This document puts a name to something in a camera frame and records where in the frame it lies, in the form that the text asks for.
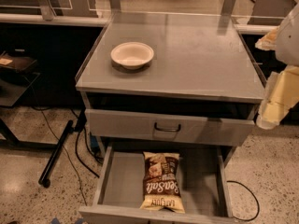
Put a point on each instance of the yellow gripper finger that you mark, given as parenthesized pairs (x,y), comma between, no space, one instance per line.
(281,95)
(268,41)

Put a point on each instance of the brown sea salt chip bag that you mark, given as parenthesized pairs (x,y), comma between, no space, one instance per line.
(160,185)

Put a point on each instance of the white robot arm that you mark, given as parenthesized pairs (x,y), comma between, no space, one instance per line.
(287,44)

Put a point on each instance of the grey top drawer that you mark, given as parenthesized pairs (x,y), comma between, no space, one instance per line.
(195,130)

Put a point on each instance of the grey drawer cabinet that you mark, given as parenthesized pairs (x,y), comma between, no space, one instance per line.
(200,68)

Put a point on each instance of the grey open middle drawer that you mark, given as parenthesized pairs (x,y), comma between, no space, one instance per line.
(200,177)

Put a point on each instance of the white paper bowl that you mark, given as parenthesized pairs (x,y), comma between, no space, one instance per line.
(132,55)

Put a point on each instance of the dark side table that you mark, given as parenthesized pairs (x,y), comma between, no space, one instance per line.
(16,77)

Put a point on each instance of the black floor stand leg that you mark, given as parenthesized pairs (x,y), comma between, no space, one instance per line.
(44,179)

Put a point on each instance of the black drawer handle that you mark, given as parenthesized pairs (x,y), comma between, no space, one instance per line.
(168,130)

